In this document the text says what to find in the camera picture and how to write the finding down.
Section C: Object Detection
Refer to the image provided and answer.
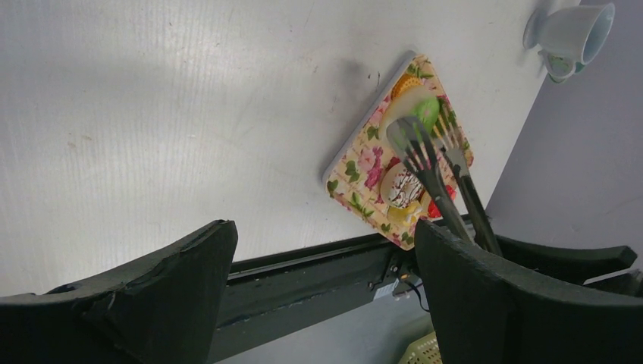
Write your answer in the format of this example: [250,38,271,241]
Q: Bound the green teacup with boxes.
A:
[538,50,585,83]

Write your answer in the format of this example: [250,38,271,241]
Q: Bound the light blue teacup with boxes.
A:
[522,3,616,65]

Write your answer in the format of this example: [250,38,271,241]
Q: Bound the metal serving tongs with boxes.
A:
[386,116,503,256]

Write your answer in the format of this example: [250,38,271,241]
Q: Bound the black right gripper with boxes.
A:
[497,236,642,298]

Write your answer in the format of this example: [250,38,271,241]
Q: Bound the chocolate drizzle white donut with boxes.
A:
[380,163,424,209]

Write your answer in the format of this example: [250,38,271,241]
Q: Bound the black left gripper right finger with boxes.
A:
[415,221,642,363]

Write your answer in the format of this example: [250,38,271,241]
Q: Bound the red frosted donut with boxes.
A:
[422,185,456,220]

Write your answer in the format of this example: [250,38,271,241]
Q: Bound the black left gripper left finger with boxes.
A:
[1,220,238,363]

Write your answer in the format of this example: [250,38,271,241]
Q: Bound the round orange biscuit top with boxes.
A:
[391,74,424,100]

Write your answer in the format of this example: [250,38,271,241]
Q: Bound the floral rectangular tray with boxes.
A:
[322,51,474,250]

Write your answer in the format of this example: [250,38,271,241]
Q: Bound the yellow frosted donut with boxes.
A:
[387,201,425,227]

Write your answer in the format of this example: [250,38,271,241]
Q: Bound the light green frosted donut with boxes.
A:
[379,86,441,144]

